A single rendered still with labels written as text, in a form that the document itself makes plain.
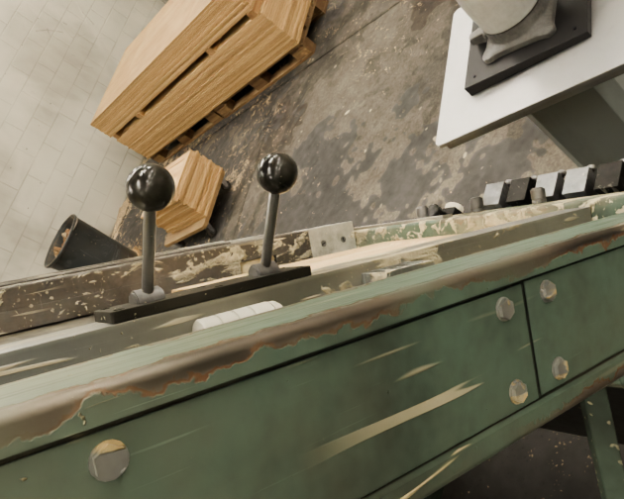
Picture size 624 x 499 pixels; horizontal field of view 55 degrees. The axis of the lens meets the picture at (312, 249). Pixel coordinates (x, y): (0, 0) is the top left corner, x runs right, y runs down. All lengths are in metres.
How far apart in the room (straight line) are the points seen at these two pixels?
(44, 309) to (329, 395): 0.79
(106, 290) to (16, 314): 0.14
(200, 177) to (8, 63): 3.24
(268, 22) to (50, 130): 3.16
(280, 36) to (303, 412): 4.33
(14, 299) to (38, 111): 5.96
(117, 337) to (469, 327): 0.27
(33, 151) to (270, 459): 6.52
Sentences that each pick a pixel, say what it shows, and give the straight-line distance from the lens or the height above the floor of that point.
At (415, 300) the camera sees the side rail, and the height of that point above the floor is 1.43.
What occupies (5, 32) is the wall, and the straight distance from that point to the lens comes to 7.26.
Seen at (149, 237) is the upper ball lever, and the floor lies 1.50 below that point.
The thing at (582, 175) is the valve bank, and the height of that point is 0.76.
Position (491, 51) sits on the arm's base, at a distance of 1.58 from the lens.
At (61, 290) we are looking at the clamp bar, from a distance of 1.04.
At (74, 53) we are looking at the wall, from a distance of 7.42.
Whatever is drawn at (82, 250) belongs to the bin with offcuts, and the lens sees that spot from 5.35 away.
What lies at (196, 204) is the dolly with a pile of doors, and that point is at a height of 0.23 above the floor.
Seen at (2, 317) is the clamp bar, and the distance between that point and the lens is 1.03.
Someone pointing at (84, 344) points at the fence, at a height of 1.51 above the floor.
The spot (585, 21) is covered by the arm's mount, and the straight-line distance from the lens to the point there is 1.50.
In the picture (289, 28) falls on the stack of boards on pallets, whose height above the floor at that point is 0.25.
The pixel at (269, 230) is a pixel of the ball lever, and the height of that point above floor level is 1.40.
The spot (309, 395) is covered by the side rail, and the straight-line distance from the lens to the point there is 0.29.
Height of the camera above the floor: 1.65
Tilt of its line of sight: 31 degrees down
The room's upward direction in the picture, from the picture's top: 59 degrees counter-clockwise
